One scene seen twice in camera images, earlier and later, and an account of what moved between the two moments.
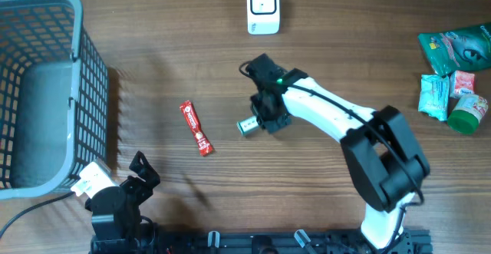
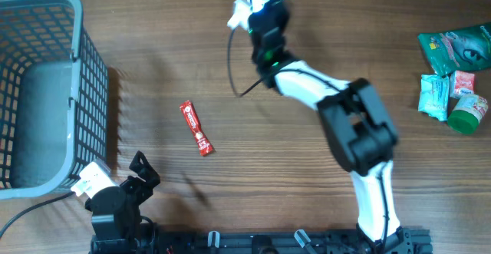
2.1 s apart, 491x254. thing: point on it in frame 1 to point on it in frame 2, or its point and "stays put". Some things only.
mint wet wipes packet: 434,96 stays put
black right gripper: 270,126 to 281,11
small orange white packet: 461,83 stays put
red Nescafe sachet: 203,144 stays put
